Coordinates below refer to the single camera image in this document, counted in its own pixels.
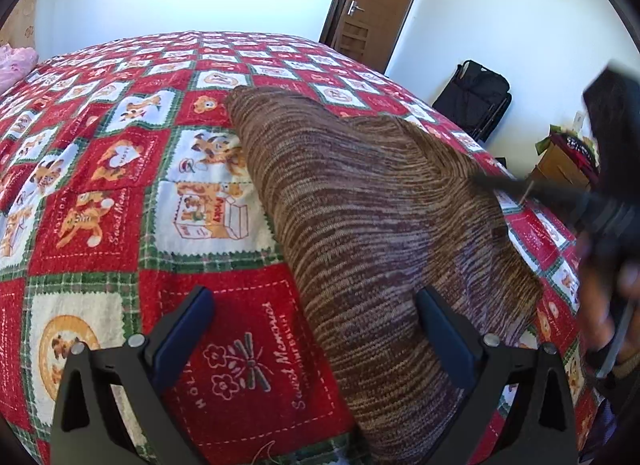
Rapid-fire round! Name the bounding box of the brown wooden door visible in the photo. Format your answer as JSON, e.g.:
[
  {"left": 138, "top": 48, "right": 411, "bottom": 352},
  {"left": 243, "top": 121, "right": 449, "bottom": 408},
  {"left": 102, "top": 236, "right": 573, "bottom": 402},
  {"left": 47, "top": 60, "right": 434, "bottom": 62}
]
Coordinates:
[{"left": 320, "top": 0, "right": 432, "bottom": 74}]

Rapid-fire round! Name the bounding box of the red patchwork printed bedspread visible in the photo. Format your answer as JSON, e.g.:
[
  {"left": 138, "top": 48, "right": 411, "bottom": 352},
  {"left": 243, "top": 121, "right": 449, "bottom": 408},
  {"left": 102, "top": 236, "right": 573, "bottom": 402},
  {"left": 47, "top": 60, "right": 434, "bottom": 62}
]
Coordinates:
[{"left": 0, "top": 31, "right": 608, "bottom": 465}]

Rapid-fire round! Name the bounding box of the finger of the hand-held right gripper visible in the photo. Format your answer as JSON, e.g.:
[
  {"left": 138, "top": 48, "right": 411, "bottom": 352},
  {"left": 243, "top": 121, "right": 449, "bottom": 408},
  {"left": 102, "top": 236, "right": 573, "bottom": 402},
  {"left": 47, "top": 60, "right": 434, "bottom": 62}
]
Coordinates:
[{"left": 474, "top": 172, "right": 601, "bottom": 228}]

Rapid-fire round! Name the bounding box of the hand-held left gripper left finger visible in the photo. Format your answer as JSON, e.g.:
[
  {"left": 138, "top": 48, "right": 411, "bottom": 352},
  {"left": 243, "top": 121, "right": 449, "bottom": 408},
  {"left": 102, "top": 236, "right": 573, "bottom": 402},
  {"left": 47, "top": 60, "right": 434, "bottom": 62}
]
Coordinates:
[{"left": 50, "top": 285, "right": 216, "bottom": 465}]

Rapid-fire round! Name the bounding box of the pink floral pillow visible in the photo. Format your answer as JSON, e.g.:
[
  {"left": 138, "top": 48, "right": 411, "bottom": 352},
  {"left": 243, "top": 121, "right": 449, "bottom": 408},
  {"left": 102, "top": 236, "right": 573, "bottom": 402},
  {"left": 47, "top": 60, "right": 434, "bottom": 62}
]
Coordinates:
[{"left": 0, "top": 45, "right": 39, "bottom": 92}]

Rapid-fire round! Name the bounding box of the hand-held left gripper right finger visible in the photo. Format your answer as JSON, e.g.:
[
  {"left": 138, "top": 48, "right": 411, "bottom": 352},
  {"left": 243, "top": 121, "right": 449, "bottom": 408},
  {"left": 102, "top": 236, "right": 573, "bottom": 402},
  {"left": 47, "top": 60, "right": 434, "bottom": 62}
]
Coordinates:
[{"left": 415, "top": 286, "right": 581, "bottom": 465}]

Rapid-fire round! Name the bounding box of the person's right hand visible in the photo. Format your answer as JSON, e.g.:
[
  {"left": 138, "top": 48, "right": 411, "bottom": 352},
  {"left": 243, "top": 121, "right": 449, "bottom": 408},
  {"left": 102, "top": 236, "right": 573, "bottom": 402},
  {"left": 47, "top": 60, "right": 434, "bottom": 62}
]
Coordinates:
[{"left": 575, "top": 232, "right": 640, "bottom": 371}]

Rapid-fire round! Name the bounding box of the brown knit sweater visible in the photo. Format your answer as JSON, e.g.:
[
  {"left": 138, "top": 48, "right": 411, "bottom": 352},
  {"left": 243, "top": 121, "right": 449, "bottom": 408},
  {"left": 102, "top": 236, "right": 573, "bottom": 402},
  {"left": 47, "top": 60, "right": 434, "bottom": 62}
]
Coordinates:
[{"left": 225, "top": 86, "right": 546, "bottom": 465}]

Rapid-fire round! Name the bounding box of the beige patterned curtain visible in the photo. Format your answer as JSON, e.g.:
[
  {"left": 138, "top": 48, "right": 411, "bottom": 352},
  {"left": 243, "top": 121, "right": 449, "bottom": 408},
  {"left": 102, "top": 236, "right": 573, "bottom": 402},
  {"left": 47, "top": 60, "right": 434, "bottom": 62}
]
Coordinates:
[{"left": 0, "top": 0, "right": 41, "bottom": 48}]

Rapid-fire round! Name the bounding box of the black suitcase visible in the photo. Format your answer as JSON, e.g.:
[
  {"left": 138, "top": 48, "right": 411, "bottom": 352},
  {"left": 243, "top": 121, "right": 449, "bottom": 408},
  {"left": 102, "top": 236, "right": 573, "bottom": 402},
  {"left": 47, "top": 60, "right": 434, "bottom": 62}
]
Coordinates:
[{"left": 431, "top": 60, "right": 512, "bottom": 143}]

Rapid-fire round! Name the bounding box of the red and black bag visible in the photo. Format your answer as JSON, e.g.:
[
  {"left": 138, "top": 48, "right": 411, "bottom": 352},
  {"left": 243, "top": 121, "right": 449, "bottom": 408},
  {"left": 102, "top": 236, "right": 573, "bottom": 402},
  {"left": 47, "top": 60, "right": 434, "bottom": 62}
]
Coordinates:
[{"left": 549, "top": 126, "right": 601, "bottom": 180}]

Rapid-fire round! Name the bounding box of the wooden dresser with clutter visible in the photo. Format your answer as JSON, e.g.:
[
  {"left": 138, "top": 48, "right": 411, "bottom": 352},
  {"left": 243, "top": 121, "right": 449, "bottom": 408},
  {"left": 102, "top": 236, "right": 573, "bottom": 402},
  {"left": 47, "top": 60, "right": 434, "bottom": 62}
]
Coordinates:
[{"left": 529, "top": 144, "right": 601, "bottom": 196}]

